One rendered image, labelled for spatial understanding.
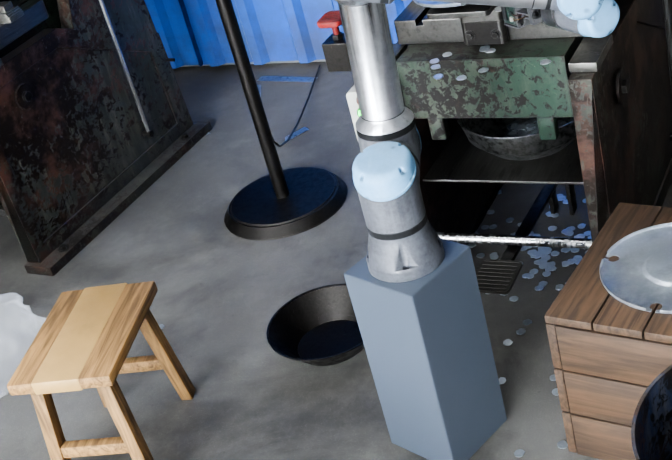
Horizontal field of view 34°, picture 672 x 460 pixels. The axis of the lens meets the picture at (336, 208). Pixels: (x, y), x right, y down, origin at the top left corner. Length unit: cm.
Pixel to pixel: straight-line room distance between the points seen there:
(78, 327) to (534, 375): 102
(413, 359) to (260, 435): 53
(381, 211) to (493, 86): 54
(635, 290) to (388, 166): 52
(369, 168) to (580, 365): 55
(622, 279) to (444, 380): 39
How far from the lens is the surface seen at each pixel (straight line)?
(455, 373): 224
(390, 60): 210
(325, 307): 285
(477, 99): 250
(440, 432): 229
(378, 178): 202
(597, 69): 235
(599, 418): 224
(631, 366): 212
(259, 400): 267
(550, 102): 245
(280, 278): 308
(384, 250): 210
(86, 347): 247
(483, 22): 248
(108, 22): 372
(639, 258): 223
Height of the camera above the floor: 162
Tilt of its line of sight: 29 degrees down
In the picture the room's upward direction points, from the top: 16 degrees counter-clockwise
